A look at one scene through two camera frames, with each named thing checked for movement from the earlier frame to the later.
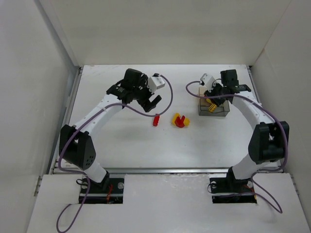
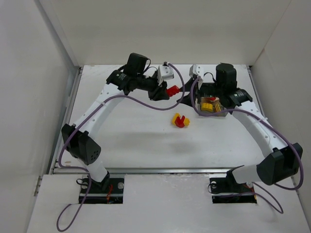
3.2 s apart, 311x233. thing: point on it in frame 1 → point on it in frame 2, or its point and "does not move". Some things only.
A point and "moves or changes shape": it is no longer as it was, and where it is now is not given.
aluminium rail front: [164, 171] does not move
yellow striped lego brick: [212, 107] → [217, 108]
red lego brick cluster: [179, 122] does not move
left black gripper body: [145, 100] → [158, 90]
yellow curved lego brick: [209, 100] moves or changes shape
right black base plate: [230, 190] does not move
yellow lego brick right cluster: [186, 122] does not move
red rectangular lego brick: [156, 120] → [172, 91]
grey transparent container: [220, 110] does not move
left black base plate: [110, 191] does not move
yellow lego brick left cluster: [177, 114] does not move
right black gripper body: [214, 96] → [198, 91]
